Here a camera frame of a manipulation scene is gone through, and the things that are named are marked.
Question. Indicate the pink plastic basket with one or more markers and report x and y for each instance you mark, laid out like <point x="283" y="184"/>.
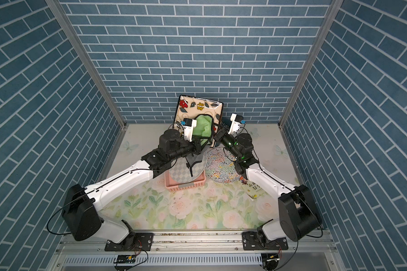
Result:
<point x="170" y="186"/>

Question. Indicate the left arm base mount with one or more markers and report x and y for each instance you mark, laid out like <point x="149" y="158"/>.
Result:
<point x="134" y="241"/>

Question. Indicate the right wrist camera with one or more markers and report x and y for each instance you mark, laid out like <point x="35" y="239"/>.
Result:
<point x="237" y="122"/>

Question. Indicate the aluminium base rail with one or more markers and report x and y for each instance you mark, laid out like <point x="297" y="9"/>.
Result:
<point x="201" y="250"/>

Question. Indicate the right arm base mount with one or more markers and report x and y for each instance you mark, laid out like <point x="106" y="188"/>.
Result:
<point x="257" y="238"/>

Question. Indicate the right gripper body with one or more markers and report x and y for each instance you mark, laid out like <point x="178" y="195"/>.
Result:
<point x="219" y="139"/>

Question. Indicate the green microfiber cloth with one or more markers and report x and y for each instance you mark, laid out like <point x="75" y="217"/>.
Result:
<point x="204" y="127"/>

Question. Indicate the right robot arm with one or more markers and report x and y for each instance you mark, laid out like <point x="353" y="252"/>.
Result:
<point x="298" y="214"/>

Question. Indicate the colourful picture book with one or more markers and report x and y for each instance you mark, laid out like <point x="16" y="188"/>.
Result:
<point x="251" y="189"/>

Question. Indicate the aluminium corner post right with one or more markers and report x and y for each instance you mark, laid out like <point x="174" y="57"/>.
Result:
<point x="317" y="44"/>

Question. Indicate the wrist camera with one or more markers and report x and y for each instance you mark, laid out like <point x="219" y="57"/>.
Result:
<point x="237" y="122"/>
<point x="188" y="127"/>

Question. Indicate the round colourful squiggle plate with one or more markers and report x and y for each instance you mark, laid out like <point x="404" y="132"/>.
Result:
<point x="220" y="166"/>

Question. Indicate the aluminium corner post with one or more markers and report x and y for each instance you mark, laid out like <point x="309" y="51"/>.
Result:
<point x="65" y="23"/>
<point x="317" y="44"/>

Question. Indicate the square flower plate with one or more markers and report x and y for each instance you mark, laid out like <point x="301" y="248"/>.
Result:
<point x="192" y="107"/>

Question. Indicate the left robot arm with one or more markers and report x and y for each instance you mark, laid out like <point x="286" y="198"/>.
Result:
<point x="81" y="210"/>

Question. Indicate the green circuit board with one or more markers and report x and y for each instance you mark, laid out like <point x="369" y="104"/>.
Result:
<point x="125" y="259"/>

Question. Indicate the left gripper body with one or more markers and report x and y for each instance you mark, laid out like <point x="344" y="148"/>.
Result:
<point x="187" y="147"/>

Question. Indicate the aluminium corner post left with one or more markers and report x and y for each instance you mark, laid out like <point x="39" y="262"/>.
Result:
<point x="65" y="23"/>

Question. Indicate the floral table mat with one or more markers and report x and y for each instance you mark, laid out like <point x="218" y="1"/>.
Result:
<point x="151" y="206"/>

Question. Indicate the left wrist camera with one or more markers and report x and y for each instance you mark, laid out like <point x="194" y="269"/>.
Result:
<point x="188" y="127"/>

